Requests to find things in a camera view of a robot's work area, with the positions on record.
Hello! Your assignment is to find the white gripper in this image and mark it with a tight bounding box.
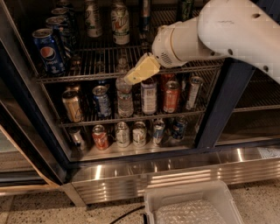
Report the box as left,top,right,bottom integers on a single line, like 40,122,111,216
124,17,218,85

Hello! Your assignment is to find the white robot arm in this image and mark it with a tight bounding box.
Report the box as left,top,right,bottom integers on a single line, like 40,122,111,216
124,0,280,85

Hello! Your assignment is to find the tall white labelled can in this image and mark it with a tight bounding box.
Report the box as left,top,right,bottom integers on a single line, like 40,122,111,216
141,78,157,115

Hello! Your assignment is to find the slim dark can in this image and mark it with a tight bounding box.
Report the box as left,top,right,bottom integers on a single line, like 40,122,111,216
138,0,151,32

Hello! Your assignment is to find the orange soda can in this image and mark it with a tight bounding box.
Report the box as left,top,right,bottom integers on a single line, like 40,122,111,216
163,80,179,113

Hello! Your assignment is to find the slim silver can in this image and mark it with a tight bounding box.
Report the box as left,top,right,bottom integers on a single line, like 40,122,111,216
185,76,204,110

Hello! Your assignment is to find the blue can middle shelf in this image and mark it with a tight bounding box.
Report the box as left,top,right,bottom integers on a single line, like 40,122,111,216
92,86,111,118

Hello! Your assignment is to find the blue white can bottom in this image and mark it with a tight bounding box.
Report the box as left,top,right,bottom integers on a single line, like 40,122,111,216
152,119,165,145

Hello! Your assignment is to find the white can bottom shelf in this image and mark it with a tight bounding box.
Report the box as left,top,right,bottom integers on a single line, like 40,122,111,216
132,122,147,147

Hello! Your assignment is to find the green soda can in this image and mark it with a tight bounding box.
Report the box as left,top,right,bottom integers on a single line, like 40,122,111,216
177,0,194,22

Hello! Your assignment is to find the blue Pepsi can bottom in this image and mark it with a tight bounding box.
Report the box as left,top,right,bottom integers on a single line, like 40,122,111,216
171,116,187,139

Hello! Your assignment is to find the blue pepsi can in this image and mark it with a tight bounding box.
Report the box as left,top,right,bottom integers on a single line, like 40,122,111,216
32,28,66,76
51,8,75,37
171,116,187,139
45,16,74,58

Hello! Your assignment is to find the silver can bottom shelf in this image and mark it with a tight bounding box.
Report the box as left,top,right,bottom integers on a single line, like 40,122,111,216
115,122,130,148

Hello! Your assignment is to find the red can bottom shelf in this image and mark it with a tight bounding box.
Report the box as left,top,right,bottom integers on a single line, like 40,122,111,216
92,125,109,151

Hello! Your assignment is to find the gold can middle shelf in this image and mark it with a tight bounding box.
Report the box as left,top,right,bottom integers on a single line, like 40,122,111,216
62,90,83,123

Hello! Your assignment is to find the stainless steel fridge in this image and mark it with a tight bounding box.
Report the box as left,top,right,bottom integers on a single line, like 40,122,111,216
0,0,280,207

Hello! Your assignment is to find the silver can bottom left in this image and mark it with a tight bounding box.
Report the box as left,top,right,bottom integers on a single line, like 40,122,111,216
68,127,86,151

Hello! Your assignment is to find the front blue Pepsi can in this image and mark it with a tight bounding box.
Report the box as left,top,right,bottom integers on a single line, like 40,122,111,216
32,28,66,76

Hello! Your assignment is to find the open fridge glass door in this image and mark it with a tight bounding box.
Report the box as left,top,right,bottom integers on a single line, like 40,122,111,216
0,43,66,195

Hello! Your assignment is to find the clear water bottle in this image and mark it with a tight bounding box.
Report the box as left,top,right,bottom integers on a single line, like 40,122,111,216
115,57,134,117

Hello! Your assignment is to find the white plastic bin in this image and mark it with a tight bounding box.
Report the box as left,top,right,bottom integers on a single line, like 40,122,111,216
144,180,244,224

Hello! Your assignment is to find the bubble wrap sheet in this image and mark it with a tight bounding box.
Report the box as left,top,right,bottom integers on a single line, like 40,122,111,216
154,199,226,224

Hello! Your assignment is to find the top wire shelf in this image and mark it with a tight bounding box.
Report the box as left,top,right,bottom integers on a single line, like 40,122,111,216
34,5,239,85

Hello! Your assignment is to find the wire shelf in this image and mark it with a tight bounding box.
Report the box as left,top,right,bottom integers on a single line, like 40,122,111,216
34,5,239,85
38,66,220,128

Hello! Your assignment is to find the middle wire shelf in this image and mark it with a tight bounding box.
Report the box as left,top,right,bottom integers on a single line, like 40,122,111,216
38,66,220,128

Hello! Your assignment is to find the black cable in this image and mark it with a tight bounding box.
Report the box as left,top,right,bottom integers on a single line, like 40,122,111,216
108,205,146,224

